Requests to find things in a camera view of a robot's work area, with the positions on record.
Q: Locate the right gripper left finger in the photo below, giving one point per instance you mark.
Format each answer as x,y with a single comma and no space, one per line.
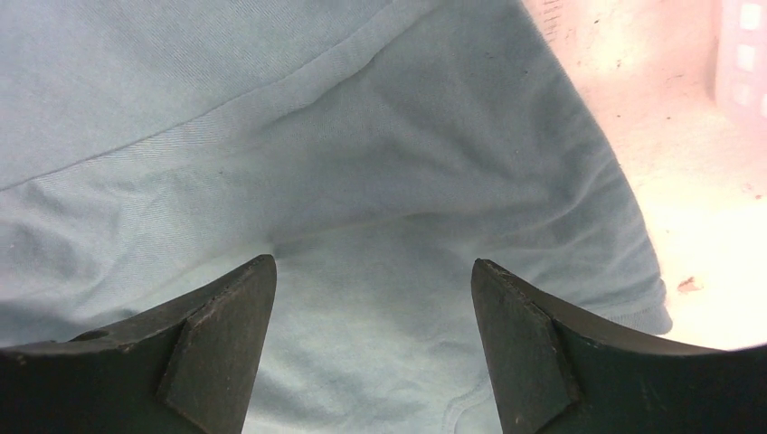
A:
185,366

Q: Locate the white plastic basket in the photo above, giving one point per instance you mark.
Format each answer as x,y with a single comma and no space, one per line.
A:
740,74

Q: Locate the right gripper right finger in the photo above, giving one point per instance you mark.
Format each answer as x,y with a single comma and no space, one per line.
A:
557,368

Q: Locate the blue-grey t shirt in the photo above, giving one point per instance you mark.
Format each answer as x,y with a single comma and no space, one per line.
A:
375,149

